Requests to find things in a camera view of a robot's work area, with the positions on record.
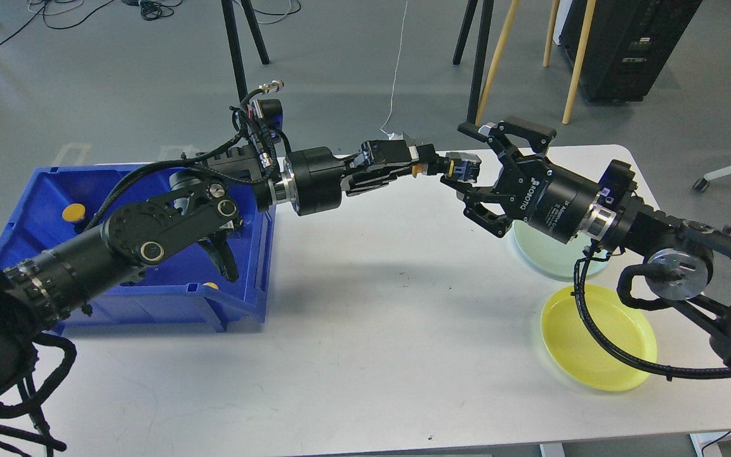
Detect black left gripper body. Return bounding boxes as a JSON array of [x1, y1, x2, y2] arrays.
[[275, 147, 356, 216]]

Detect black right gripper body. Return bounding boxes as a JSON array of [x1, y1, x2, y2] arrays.
[[492, 156, 601, 244]]

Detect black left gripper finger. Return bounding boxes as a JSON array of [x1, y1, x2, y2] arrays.
[[343, 167, 413, 197], [350, 140, 436, 173]]

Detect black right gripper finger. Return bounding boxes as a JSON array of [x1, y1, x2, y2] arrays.
[[458, 116, 557, 165], [439, 176, 525, 238]]

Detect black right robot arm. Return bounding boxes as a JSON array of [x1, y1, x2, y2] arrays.
[[441, 117, 731, 380]]

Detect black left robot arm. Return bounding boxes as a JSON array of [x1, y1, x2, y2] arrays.
[[0, 81, 453, 455]]

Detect light green plate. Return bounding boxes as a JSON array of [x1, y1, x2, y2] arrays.
[[511, 221, 591, 282]]

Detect yellow plate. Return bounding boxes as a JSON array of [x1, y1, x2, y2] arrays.
[[540, 284, 657, 392]]

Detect yellow push button back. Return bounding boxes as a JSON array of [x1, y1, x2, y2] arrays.
[[61, 203, 86, 223]]

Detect black stand legs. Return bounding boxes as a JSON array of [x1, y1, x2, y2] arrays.
[[452, 0, 495, 124]]

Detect wooden stand legs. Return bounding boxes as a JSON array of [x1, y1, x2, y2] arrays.
[[475, 0, 596, 125]]

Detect white chair base leg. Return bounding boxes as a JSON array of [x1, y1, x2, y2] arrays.
[[692, 165, 731, 193]]

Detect black tripod leg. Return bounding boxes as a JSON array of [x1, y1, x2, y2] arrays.
[[221, 0, 271, 105]]

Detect blue plastic bin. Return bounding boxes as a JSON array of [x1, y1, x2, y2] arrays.
[[0, 164, 275, 333]]

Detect white cable with plug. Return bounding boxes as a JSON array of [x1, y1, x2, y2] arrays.
[[379, 0, 418, 143]]

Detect black floor cables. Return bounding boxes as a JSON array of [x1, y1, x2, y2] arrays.
[[0, 0, 303, 83]]

